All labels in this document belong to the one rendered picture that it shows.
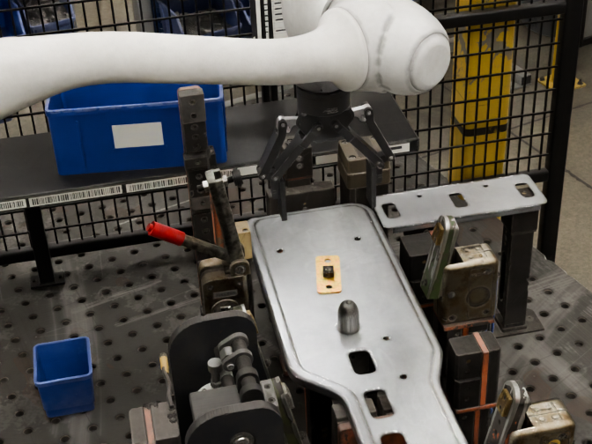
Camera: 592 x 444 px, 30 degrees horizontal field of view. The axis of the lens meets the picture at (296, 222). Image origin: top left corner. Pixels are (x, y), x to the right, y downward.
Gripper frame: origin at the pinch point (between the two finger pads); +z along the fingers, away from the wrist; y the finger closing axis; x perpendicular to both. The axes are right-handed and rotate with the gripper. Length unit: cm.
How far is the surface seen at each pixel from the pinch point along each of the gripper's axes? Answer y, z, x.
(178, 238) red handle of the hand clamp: -22.6, 1.5, -1.1
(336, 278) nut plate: 0.8, 13.2, -1.6
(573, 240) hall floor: 107, 114, 127
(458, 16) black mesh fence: 39, -1, 55
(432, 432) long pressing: 5.3, 13.7, -36.3
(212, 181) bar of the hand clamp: -16.8, -7.7, -1.5
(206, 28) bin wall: 5, 61, 202
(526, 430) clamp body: 15.2, 9.3, -42.8
